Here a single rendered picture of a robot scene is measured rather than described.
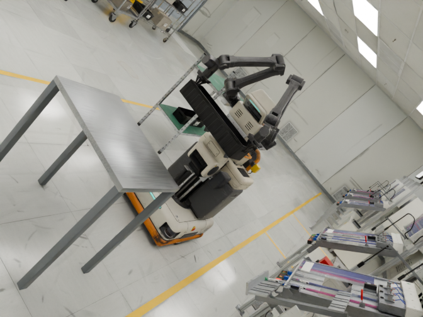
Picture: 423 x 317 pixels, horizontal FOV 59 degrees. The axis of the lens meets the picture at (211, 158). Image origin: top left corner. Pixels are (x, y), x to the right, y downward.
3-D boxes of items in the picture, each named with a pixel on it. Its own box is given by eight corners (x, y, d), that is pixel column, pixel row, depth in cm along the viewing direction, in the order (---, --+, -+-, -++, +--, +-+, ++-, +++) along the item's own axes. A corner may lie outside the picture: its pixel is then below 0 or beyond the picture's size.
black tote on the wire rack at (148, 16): (138, 14, 730) (143, 9, 726) (130, 4, 738) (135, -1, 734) (150, 21, 767) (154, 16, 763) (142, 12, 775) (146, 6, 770)
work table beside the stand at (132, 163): (42, 180, 246) (119, 95, 222) (89, 272, 221) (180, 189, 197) (-28, 178, 206) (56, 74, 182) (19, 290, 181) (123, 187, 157)
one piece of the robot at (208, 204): (171, 179, 349) (235, 119, 324) (203, 227, 330) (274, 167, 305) (150, 178, 320) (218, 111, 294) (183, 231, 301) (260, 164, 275)
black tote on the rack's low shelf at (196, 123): (180, 124, 418) (187, 117, 415) (171, 112, 423) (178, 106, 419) (201, 127, 471) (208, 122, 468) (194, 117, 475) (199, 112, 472)
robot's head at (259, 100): (255, 100, 275) (262, 86, 263) (273, 121, 268) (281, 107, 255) (240, 106, 269) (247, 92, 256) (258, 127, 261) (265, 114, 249)
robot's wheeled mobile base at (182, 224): (163, 184, 362) (181, 168, 354) (199, 239, 340) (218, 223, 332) (116, 183, 302) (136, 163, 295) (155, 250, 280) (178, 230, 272)
